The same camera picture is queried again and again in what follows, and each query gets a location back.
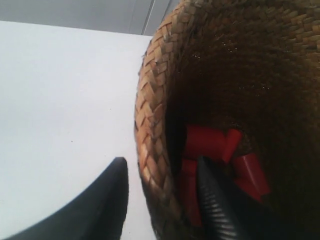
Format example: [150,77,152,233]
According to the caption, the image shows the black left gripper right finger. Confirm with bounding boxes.
[196,156,252,240]

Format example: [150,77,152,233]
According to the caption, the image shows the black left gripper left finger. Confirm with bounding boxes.
[10,157,129,240]

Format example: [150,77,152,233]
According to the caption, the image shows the brown woven wicker basket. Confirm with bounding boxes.
[134,0,320,240]

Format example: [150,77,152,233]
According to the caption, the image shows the red cylindrical blocks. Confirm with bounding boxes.
[182,125,226,160]

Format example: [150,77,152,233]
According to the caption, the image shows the dark red can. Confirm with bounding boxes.
[222,128,243,164]

